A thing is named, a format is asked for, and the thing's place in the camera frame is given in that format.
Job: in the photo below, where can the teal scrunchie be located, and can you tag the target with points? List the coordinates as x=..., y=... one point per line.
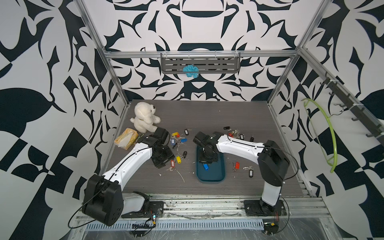
x=191, y=71

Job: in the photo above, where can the dark wall hook rail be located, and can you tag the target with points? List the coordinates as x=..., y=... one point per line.
x=359, y=110

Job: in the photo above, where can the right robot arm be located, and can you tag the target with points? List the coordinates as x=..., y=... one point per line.
x=272, y=161

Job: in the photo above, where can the white cable duct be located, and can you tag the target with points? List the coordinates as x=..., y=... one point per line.
x=167, y=225

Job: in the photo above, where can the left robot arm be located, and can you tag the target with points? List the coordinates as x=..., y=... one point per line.
x=104, y=201

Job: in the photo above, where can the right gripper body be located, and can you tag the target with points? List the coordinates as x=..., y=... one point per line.
x=205, y=156

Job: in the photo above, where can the white teddy bear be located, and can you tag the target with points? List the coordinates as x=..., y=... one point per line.
x=145, y=119

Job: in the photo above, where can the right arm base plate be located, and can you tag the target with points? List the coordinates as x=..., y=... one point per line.
x=259, y=208

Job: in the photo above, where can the yellow tissue pack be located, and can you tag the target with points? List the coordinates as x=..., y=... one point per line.
x=126, y=139

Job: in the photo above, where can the grey slotted wall shelf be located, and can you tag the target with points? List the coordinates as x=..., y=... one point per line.
x=208, y=63

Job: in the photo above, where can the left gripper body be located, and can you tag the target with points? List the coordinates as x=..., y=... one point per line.
x=165, y=155

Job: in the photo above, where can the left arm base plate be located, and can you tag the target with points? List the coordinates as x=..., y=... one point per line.
x=156, y=208

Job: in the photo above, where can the teal storage box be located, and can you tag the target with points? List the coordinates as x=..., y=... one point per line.
x=215, y=174

